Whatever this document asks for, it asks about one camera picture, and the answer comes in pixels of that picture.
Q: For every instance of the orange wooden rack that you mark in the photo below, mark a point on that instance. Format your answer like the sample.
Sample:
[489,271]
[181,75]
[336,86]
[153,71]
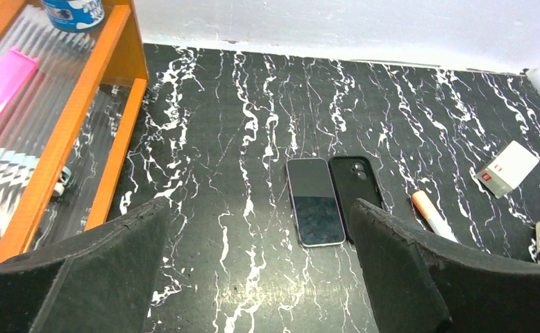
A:
[64,137]

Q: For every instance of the pink box in rack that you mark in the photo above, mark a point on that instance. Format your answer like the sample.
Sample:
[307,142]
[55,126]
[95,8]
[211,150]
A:
[16,69]

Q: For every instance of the small white red box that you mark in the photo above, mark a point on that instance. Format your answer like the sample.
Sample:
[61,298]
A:
[507,169]

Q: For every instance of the phone with silver edge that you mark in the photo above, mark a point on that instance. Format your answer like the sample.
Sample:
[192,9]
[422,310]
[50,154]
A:
[316,211]

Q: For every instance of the orange capped white marker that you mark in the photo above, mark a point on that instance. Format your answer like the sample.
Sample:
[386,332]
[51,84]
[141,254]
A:
[430,213]

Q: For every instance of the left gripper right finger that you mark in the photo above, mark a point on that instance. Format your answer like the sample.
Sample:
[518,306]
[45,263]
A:
[418,281]

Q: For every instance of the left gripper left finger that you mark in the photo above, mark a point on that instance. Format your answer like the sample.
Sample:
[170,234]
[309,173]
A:
[100,280]

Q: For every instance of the black phone case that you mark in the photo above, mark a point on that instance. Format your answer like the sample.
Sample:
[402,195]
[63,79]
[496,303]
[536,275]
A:
[353,177]

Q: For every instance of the blue labelled bottle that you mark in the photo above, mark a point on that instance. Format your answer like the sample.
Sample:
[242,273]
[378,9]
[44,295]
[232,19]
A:
[74,16]

